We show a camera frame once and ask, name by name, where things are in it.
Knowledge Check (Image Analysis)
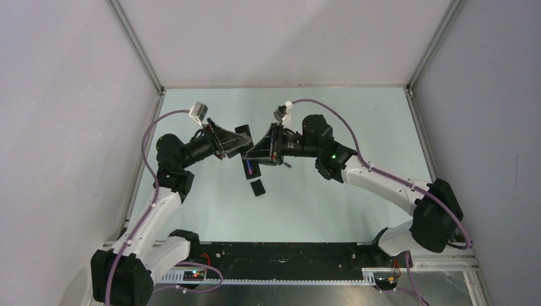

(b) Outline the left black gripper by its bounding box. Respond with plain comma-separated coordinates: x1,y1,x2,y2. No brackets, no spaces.
179,118,252,169

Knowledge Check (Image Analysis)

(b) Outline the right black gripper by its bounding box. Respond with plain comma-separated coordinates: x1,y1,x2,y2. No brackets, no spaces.
243,122,320,166

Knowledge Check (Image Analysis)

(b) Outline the black battery cover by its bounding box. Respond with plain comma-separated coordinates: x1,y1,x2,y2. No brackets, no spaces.
250,179,266,197

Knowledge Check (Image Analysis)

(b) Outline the blue purple battery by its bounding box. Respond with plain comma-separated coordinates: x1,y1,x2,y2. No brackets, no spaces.
246,161,255,176

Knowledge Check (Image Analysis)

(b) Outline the black remote control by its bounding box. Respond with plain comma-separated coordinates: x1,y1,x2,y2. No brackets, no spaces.
235,124,261,180

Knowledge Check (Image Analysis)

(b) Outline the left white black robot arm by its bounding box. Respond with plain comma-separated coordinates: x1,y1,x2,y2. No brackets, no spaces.
91,119,251,305

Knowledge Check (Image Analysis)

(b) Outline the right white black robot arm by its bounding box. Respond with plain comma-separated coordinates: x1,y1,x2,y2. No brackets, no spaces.
242,115,463,266

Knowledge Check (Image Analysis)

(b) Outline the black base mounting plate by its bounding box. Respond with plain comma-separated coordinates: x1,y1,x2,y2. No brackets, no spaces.
190,242,391,281

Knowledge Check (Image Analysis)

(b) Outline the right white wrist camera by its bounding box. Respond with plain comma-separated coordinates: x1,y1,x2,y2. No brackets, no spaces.
274,101,293,128

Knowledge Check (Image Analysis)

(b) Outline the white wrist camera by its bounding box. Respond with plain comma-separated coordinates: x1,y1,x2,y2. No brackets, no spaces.
188,101,208,128
274,101,293,128

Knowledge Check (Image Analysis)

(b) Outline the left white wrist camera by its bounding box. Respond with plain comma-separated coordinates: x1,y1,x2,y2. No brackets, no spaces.
188,101,208,128

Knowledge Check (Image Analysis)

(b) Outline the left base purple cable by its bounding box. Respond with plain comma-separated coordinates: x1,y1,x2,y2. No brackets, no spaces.
150,261,224,295

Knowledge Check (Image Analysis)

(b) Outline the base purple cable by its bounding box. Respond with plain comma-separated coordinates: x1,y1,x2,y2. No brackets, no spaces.
380,251,427,306
150,261,224,295

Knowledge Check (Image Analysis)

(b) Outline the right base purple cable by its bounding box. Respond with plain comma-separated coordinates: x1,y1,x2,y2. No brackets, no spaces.
380,251,427,306

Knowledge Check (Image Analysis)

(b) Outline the aluminium frame rail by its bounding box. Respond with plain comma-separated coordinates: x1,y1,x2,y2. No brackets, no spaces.
94,240,480,288

